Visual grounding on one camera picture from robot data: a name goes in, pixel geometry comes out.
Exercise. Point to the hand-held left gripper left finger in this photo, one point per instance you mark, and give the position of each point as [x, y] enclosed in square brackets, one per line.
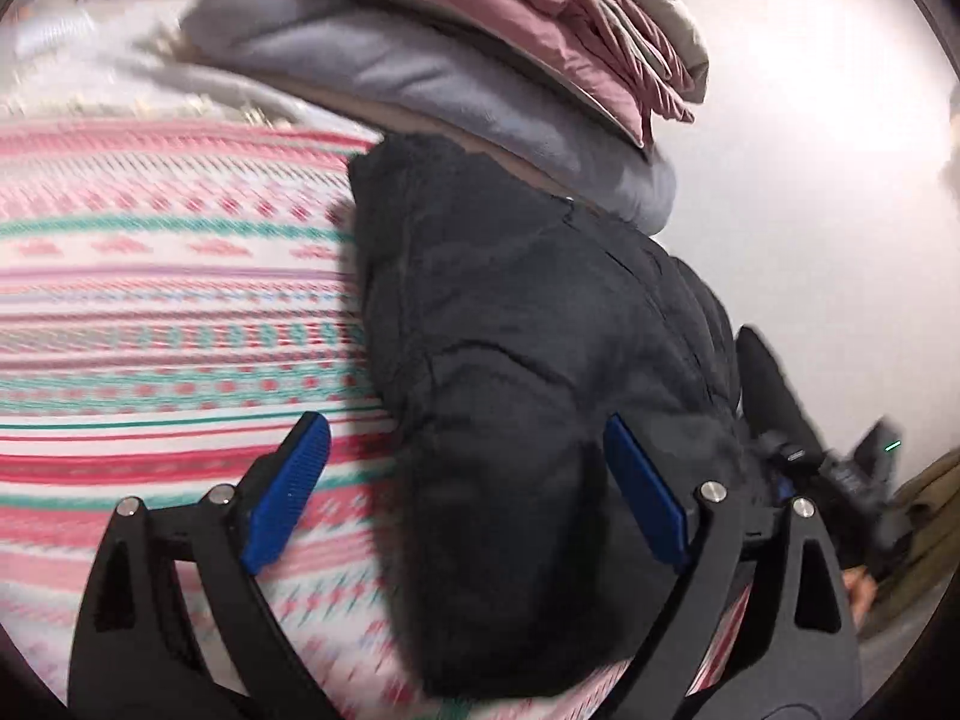
[289, 491]

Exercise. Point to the patterned knit-print blanket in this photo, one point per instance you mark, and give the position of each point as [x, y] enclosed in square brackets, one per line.
[172, 300]

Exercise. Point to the cream duvet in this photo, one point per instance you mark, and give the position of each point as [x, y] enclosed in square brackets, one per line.
[664, 7]

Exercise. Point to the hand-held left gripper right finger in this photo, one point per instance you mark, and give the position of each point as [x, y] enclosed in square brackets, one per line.
[649, 495]

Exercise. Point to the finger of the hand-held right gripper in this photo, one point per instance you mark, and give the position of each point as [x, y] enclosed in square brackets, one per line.
[776, 465]
[776, 390]

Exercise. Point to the pink folded blanket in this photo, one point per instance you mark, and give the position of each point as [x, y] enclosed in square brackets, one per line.
[465, 0]

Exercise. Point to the person's right hand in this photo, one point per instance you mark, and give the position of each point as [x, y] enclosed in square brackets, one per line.
[859, 591]

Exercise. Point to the black quilted jacket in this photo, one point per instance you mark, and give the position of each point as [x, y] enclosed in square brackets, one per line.
[525, 390]

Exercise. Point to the person's right forearm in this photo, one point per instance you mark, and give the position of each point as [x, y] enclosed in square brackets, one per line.
[926, 532]

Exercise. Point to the grey-blue fleece blanket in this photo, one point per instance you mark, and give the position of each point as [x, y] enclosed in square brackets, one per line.
[420, 75]

